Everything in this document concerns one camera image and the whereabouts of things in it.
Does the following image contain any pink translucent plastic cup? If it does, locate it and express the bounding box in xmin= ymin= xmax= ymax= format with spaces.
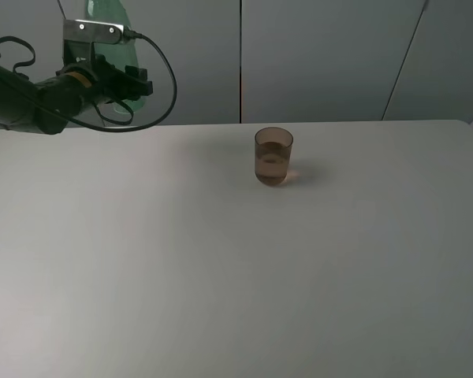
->
xmin=255 ymin=127 xmax=294 ymax=187

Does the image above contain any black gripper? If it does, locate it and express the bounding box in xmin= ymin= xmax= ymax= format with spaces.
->
xmin=54 ymin=61 xmax=153 ymax=110

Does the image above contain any green transparent plastic bottle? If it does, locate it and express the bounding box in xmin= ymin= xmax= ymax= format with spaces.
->
xmin=82 ymin=0 xmax=147 ymax=116

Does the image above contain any black camera cable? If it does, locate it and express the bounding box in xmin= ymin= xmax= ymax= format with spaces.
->
xmin=0 ymin=30 xmax=178 ymax=133

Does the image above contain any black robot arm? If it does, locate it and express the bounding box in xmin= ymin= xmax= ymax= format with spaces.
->
xmin=0 ymin=55 xmax=153 ymax=135

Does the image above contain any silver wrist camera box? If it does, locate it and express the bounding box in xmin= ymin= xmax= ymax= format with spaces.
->
xmin=62 ymin=20 xmax=126 ymax=65

